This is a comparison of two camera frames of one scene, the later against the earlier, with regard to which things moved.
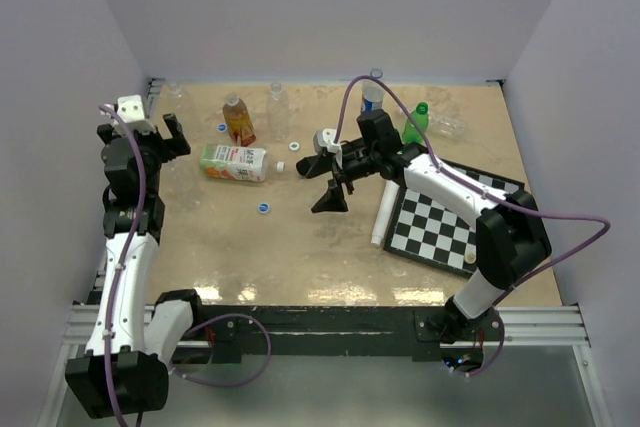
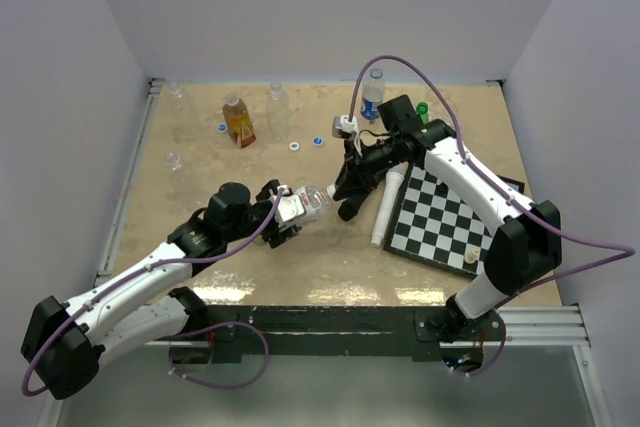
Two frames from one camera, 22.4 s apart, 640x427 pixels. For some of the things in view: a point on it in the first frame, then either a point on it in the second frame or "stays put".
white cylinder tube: [384, 213] stays put
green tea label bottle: [236, 163] -> [316, 203]
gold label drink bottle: [239, 123] stays put
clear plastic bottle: [278, 112] stays put
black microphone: [313, 166] -> [349, 208]
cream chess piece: [470, 257] stays put
